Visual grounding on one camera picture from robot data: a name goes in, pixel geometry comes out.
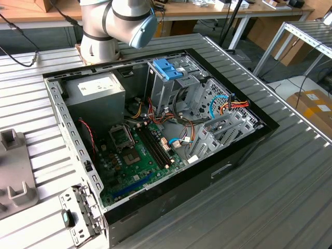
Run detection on blue wire with white plug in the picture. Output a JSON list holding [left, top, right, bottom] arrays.
[[167, 139, 194, 149]]

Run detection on white power supply label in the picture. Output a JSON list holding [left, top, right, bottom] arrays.
[[77, 76, 118, 96]]

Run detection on grey parts rack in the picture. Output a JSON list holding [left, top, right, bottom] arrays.
[[0, 128, 39, 221]]

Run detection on disk power wire black plug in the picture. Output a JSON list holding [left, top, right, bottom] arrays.
[[219, 100, 250, 115]]

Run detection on aluminium frame table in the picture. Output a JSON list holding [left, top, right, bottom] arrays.
[[253, 20, 332, 78]]

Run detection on plastic latch tab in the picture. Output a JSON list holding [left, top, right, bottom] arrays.
[[60, 209, 76, 229]]

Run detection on blue expansion slot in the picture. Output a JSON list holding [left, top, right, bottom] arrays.
[[111, 172, 154, 199]]

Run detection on red orange wire bundle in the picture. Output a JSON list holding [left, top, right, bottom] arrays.
[[146, 97, 198, 147]]

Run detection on blue wire with black plug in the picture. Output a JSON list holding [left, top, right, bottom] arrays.
[[209, 93, 236, 120]]

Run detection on CPU socket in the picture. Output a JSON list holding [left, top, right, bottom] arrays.
[[122, 151, 142, 167]]

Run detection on thick black cable bundle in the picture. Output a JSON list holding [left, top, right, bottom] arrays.
[[173, 85, 211, 128]]

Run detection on metal optical drive cage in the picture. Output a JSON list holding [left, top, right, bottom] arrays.
[[143, 55, 210, 118]]

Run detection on yellow black wire bundle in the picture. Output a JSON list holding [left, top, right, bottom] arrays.
[[126, 100, 144, 120]]

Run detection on metal card retention bracket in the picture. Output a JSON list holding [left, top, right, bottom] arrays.
[[58, 183, 106, 247]]

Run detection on cardboard box with yellow tape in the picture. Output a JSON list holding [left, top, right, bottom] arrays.
[[286, 89, 332, 136]]

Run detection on long wooden desk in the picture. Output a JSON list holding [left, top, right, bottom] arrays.
[[0, 0, 316, 50]]

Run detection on black stand pole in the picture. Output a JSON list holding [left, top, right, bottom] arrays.
[[219, 0, 246, 49]]

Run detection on black case fan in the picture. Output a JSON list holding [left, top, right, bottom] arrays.
[[76, 117, 100, 159]]

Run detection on grey power supply unit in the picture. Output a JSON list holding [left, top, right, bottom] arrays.
[[62, 72, 127, 135]]

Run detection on green motherboard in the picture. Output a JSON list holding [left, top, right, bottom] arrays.
[[97, 121, 187, 208]]

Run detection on red black twisted wire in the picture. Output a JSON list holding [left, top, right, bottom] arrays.
[[78, 118, 99, 156]]

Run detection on wooden box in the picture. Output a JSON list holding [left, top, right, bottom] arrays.
[[32, 0, 57, 13]]

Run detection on metal disk bay cage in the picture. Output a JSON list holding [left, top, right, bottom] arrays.
[[185, 77, 265, 163]]

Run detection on metal socket cover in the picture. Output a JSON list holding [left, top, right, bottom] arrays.
[[108, 123, 136, 154]]

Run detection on large brown cardboard sheet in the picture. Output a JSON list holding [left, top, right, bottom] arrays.
[[246, 15, 316, 67]]

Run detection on blue plastic drive latch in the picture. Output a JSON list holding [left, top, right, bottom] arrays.
[[153, 59, 184, 81]]

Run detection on black cable with silver plug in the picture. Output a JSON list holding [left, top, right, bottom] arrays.
[[0, 12, 40, 67]]

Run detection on black open PC case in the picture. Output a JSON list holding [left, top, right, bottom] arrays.
[[42, 48, 280, 248]]

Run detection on square brown base plate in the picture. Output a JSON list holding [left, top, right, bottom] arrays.
[[74, 43, 122, 65]]

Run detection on black RAM slot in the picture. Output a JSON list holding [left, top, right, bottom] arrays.
[[145, 124, 172, 164], [139, 126, 167, 167], [142, 125, 170, 166], [136, 127, 163, 168]]

